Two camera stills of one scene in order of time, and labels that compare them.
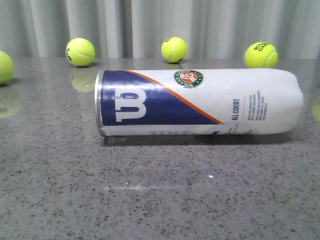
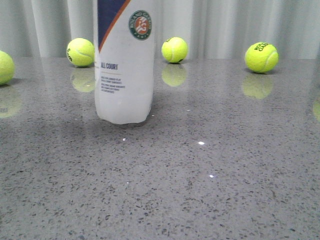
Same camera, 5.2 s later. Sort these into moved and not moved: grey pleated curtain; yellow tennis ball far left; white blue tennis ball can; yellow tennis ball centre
Moved: white blue tennis ball can
Not moved: yellow tennis ball far left; yellow tennis ball centre; grey pleated curtain
